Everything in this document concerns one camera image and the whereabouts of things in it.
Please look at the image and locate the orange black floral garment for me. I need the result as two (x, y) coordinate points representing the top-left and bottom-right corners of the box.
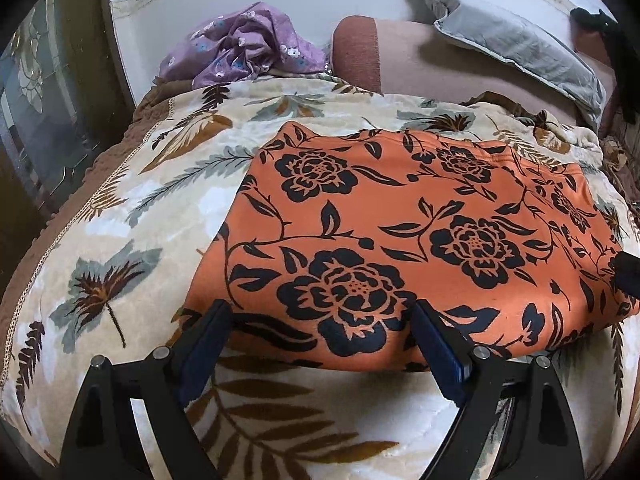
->
(182, 120), (640, 374)

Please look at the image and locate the purple floral cloth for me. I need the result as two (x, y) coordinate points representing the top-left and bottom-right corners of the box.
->
(159, 1), (329, 90)

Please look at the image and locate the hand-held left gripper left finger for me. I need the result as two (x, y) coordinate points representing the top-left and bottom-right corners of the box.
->
(59, 299), (233, 480)

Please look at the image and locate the grey pillow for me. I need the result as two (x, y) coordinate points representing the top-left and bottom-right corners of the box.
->
(405, 0), (607, 133)

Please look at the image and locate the wooden door with glass panel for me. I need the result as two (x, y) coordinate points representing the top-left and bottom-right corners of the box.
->
(0, 0), (138, 281)

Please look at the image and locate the beige leaf print blanket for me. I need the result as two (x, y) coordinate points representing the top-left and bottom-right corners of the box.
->
(0, 72), (640, 480)

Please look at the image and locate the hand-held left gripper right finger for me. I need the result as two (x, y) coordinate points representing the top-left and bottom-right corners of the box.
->
(411, 299), (586, 480)

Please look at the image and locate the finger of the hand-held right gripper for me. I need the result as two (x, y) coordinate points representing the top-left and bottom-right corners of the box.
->
(608, 250), (640, 292)

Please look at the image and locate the brown patterned cloth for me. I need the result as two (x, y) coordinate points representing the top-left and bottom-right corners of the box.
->
(599, 132), (640, 211)

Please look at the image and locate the black hanging garment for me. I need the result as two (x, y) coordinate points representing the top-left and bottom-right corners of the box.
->
(570, 7), (640, 124)

